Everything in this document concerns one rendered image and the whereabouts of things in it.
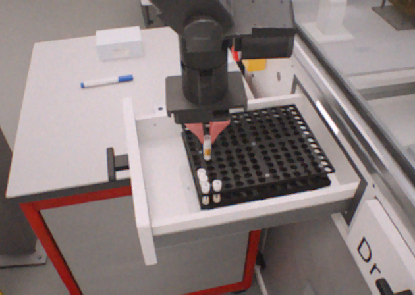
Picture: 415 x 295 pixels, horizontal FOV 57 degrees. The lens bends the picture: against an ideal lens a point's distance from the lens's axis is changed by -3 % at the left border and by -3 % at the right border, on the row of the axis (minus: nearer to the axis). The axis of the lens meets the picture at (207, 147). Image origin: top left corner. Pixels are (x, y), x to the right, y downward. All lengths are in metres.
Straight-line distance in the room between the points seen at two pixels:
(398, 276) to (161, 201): 0.38
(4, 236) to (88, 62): 0.77
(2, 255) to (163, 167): 1.13
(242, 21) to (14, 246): 1.42
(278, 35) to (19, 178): 0.63
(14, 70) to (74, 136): 1.88
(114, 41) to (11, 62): 1.78
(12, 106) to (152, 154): 1.78
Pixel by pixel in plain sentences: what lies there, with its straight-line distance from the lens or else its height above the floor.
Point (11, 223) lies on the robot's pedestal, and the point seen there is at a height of 0.21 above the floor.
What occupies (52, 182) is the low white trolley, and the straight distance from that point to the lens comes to 0.86.
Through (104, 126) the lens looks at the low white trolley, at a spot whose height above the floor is 0.76.
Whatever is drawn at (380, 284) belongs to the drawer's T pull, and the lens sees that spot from 0.55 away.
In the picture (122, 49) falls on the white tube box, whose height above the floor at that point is 0.79.
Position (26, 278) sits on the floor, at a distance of 1.67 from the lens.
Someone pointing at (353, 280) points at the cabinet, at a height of 0.72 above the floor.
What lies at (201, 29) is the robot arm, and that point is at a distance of 0.37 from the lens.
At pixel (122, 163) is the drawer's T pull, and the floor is 0.91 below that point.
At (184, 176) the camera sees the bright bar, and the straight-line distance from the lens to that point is 0.69.
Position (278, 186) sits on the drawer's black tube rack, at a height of 0.87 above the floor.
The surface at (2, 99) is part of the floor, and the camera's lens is 2.55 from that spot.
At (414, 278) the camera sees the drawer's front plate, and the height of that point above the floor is 0.93.
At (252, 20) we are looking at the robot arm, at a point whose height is 1.18.
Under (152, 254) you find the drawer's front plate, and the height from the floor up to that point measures 0.85.
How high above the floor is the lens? 1.37
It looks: 45 degrees down
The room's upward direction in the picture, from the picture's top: straight up
